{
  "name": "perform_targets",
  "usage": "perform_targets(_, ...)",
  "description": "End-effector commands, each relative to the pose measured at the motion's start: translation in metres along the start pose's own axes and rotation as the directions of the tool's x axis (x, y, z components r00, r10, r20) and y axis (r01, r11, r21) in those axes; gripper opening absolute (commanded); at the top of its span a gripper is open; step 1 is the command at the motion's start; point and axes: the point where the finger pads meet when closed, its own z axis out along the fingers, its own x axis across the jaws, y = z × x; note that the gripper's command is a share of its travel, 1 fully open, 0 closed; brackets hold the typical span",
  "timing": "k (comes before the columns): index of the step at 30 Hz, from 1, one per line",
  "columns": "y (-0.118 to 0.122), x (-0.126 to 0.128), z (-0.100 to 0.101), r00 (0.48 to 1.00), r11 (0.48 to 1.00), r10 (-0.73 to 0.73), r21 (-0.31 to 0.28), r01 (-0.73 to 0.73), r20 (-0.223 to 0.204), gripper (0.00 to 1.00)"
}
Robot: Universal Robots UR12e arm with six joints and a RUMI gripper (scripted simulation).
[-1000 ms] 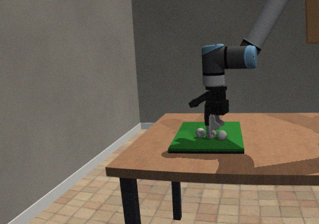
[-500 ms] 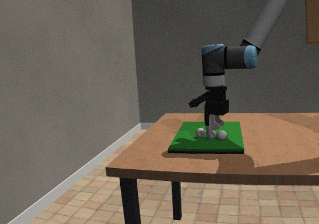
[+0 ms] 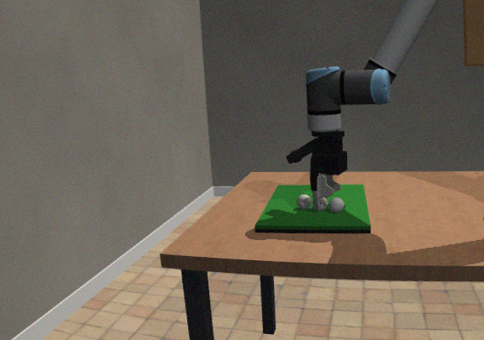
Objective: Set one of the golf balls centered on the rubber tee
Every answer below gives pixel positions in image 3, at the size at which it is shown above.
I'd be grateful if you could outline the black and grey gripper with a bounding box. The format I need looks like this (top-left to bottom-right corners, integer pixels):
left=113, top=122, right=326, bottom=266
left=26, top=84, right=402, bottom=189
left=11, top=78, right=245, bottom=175
left=310, top=130, right=347, bottom=211

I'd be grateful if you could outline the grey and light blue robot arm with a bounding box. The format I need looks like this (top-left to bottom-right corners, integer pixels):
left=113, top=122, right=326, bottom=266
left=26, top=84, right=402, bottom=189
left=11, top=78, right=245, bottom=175
left=287, top=0, right=439, bottom=164

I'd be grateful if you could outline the green turf mat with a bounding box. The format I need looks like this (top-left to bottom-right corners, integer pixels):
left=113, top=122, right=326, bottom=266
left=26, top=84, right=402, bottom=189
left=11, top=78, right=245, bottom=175
left=255, top=184, right=371, bottom=233

